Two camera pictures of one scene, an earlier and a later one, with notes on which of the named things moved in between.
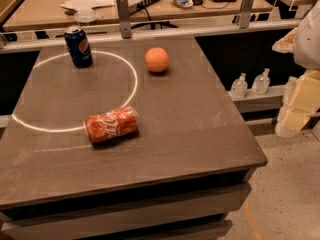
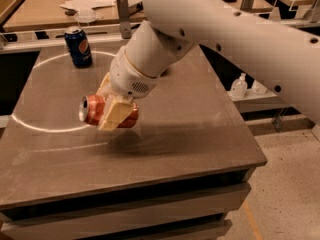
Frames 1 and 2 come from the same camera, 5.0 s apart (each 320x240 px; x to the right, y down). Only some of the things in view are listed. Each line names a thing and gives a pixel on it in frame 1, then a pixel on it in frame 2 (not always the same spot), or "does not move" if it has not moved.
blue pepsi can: (79, 47) does not move
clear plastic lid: (85, 15) does not move
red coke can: (113, 125) -> (92, 111)
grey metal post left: (122, 3) does not move
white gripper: (308, 40) -> (127, 77)
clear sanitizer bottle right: (261, 83) does not move
